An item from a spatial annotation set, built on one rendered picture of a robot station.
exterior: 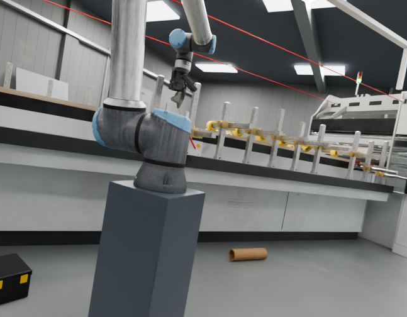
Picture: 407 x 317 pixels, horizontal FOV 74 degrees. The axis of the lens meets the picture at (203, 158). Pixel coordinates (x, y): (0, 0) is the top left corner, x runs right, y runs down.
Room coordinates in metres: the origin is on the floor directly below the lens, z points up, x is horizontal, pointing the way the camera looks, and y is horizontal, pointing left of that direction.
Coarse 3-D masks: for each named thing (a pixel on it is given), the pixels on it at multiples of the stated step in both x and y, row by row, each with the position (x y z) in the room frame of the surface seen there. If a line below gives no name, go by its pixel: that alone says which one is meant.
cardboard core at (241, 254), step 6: (234, 252) 1.87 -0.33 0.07; (240, 252) 1.90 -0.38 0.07; (246, 252) 1.92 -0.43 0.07; (252, 252) 1.94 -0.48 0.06; (258, 252) 1.97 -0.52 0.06; (264, 252) 2.00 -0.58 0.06; (234, 258) 1.86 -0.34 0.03; (240, 258) 1.89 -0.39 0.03; (246, 258) 1.91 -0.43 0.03; (252, 258) 1.94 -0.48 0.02; (258, 258) 1.97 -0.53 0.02; (264, 258) 2.00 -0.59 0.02
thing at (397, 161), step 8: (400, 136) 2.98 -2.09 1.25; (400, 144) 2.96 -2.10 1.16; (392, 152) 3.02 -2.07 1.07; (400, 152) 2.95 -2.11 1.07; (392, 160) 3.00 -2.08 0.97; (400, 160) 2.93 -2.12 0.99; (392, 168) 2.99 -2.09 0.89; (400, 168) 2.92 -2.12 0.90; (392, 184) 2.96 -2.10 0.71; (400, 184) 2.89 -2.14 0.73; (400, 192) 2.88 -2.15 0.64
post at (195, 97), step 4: (196, 84) 1.75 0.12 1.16; (200, 84) 1.76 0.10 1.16; (200, 88) 1.77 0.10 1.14; (192, 92) 1.78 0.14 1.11; (196, 92) 1.76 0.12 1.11; (192, 96) 1.77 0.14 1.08; (196, 96) 1.76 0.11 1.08; (192, 100) 1.76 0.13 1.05; (196, 100) 1.76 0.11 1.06; (192, 104) 1.75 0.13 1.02; (196, 104) 1.76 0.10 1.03; (192, 108) 1.75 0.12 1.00; (196, 108) 1.77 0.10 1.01; (192, 112) 1.76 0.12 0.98; (192, 116) 1.76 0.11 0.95; (192, 120) 1.76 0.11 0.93; (192, 124) 1.76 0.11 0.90; (192, 128) 1.76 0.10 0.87
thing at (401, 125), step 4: (404, 104) 2.99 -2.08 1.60; (404, 108) 2.98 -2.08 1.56; (400, 112) 3.02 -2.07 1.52; (404, 112) 2.98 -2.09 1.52; (400, 116) 3.01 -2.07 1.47; (404, 116) 2.97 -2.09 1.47; (400, 120) 3.00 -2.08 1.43; (404, 120) 2.96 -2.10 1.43; (400, 124) 2.99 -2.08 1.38; (404, 124) 2.96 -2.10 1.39; (400, 128) 2.99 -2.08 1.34; (404, 128) 2.95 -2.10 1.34; (396, 132) 3.01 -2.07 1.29; (400, 132) 2.98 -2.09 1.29; (404, 132) 2.94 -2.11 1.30
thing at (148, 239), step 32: (128, 192) 0.87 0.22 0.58; (160, 192) 0.87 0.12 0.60; (192, 192) 0.97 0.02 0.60; (128, 224) 0.86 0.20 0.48; (160, 224) 0.80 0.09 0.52; (192, 224) 0.96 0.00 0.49; (128, 256) 0.85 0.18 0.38; (160, 256) 0.81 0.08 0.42; (192, 256) 1.00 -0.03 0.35; (96, 288) 0.90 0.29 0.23; (128, 288) 0.84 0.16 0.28; (160, 288) 0.84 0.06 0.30
